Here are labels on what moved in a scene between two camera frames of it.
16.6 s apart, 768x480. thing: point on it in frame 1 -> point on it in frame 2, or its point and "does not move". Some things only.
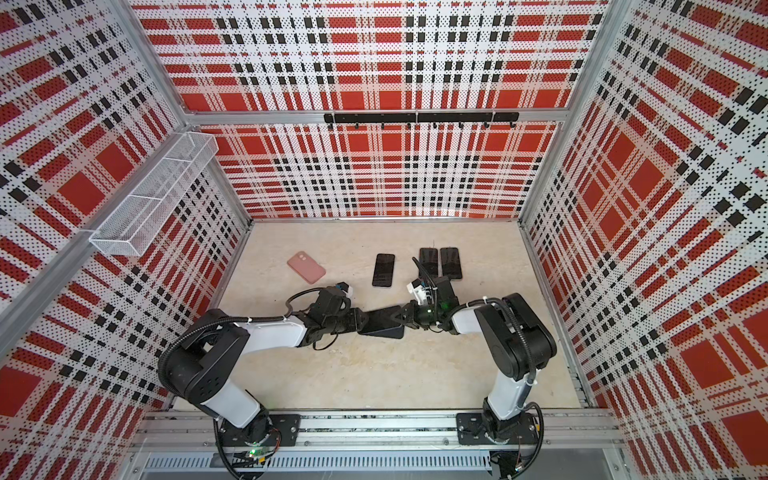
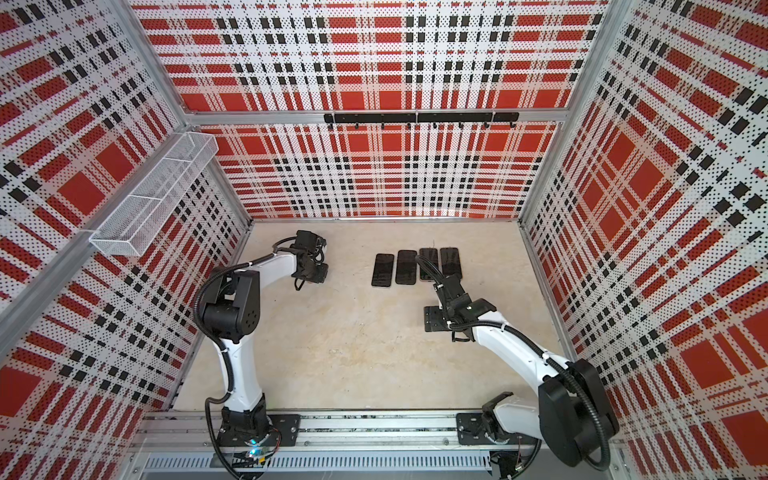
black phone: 381,319 -> 406,267
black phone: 428,260 does not move
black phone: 451,262 does not move
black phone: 383,270 does not move
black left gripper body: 344,322 -> 317,272
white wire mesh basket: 127,230 does not move
